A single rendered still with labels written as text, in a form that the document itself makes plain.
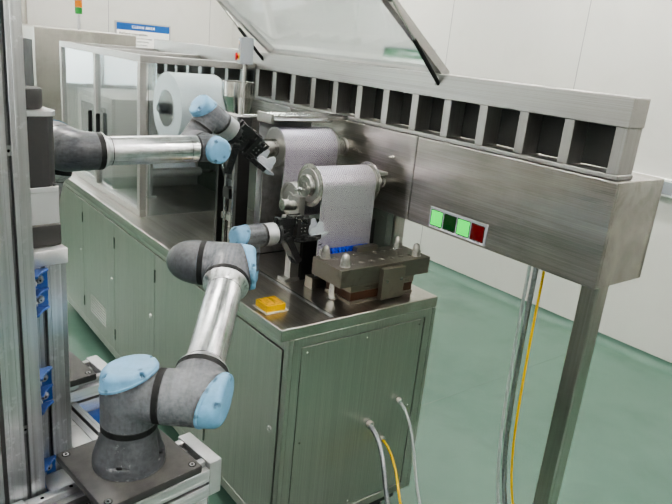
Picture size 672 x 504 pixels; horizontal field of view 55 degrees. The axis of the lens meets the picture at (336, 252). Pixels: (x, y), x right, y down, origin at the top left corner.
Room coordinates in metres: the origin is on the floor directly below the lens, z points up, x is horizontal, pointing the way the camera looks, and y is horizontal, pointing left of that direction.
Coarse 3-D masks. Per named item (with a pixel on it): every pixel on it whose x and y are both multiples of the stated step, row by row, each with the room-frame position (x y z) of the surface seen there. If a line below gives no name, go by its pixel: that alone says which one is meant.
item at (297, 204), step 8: (296, 200) 2.14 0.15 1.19; (304, 200) 2.15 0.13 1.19; (296, 208) 2.14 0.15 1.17; (304, 208) 2.15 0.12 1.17; (288, 264) 2.14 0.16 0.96; (296, 264) 2.15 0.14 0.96; (288, 272) 2.14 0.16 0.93; (296, 272) 2.15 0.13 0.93; (288, 280) 2.12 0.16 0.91; (296, 280) 2.14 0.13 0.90
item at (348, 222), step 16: (320, 208) 2.10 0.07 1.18; (336, 208) 2.14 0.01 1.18; (352, 208) 2.19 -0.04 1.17; (368, 208) 2.23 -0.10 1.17; (336, 224) 2.15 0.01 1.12; (352, 224) 2.19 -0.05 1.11; (368, 224) 2.24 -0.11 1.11; (320, 240) 2.11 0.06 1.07; (336, 240) 2.15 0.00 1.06; (352, 240) 2.20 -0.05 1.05; (368, 240) 2.25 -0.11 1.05
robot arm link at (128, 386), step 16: (112, 368) 1.15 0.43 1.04; (128, 368) 1.15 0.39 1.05; (144, 368) 1.15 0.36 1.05; (160, 368) 1.18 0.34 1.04; (112, 384) 1.11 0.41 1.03; (128, 384) 1.11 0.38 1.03; (144, 384) 1.13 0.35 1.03; (160, 384) 1.13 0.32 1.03; (112, 400) 1.11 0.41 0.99; (128, 400) 1.11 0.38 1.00; (144, 400) 1.11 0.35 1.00; (112, 416) 1.11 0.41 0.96; (128, 416) 1.11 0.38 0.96; (144, 416) 1.11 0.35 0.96; (112, 432) 1.11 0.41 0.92; (128, 432) 1.11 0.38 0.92
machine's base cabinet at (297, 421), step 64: (64, 192) 3.54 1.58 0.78; (128, 256) 2.75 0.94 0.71; (128, 320) 2.76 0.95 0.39; (192, 320) 2.23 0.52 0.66; (384, 320) 1.97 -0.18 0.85; (256, 384) 1.86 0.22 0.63; (320, 384) 1.82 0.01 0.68; (384, 384) 2.00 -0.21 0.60; (256, 448) 1.84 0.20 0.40; (320, 448) 1.84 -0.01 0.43; (384, 448) 2.03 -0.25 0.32
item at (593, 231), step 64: (256, 128) 3.07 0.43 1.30; (384, 128) 2.38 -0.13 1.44; (384, 192) 2.34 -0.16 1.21; (448, 192) 2.09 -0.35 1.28; (512, 192) 1.90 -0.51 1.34; (576, 192) 1.74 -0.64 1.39; (640, 192) 1.73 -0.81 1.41; (512, 256) 1.87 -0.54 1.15; (576, 256) 1.71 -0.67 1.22; (640, 256) 1.79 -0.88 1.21
